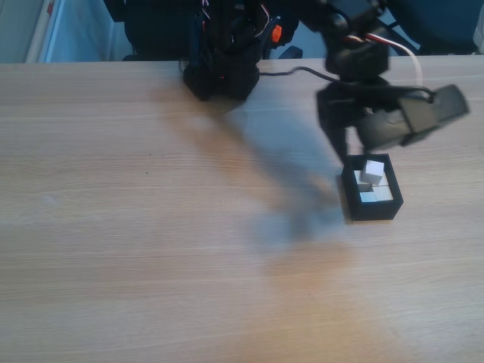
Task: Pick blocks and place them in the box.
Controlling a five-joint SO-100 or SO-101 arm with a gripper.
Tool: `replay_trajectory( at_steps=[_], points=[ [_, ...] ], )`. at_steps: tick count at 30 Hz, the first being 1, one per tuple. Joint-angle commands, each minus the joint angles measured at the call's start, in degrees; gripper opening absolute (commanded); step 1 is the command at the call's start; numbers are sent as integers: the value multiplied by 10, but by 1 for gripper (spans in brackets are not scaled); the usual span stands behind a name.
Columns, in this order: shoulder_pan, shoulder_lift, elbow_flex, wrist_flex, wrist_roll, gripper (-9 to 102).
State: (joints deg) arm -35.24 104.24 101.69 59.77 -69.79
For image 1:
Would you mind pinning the white cube block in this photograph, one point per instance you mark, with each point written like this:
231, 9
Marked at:
385, 181
358, 177
372, 170
383, 193

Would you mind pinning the white cube with diagonal line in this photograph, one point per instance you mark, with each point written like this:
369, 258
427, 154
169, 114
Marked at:
367, 197

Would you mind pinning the black open box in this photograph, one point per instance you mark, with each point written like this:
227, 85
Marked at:
378, 211

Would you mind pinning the black oval webcam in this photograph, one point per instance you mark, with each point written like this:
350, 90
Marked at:
416, 117

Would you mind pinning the black clamp with orange button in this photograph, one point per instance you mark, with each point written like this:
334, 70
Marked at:
277, 34

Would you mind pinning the blue office chair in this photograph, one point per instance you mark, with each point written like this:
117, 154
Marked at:
435, 22

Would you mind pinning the black office chair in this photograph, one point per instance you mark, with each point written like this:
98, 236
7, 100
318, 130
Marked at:
151, 30

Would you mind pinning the white board with red mark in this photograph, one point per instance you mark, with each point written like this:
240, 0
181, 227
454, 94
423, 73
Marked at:
41, 30

